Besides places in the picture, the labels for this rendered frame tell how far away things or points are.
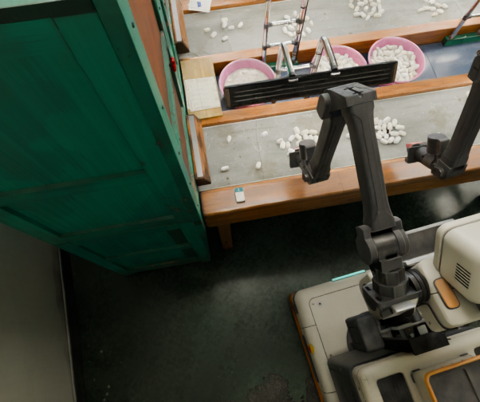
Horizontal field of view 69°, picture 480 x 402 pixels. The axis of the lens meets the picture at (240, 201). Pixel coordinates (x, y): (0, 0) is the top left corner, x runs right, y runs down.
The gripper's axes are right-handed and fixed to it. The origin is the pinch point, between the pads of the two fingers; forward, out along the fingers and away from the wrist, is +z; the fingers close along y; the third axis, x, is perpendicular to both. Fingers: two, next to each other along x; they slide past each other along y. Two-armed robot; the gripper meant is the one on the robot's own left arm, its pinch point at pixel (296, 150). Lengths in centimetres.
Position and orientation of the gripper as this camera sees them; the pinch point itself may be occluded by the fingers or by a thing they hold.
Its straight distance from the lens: 146.9
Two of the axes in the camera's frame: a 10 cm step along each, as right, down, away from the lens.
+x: 1.2, 8.6, 4.9
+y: -9.9, 1.6, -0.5
